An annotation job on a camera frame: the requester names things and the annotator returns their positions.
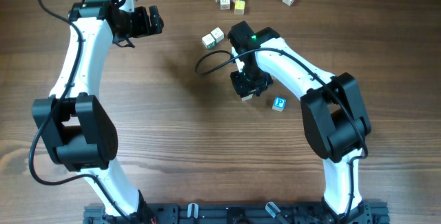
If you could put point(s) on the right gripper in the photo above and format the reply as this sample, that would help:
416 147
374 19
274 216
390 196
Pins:
244 90

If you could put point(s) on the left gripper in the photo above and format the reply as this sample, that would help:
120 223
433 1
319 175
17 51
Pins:
145 27

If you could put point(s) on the red letter A block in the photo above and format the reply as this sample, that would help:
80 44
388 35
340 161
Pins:
247 97

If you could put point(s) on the blue letter P block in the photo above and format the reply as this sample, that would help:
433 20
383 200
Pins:
279 104

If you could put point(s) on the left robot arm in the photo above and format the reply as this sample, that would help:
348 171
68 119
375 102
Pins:
73 125

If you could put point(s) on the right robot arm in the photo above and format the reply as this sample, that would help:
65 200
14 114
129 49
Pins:
334 116

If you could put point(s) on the white block green side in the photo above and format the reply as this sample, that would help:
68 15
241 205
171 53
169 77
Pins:
208 41

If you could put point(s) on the white plain wooden block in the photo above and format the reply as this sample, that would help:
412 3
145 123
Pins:
217 34

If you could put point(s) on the white block brown drawing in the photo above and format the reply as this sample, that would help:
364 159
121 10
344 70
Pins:
225 4

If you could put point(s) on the yellow block middle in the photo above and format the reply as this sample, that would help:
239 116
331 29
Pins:
239 7

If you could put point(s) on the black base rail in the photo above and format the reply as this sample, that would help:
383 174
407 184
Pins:
304 212

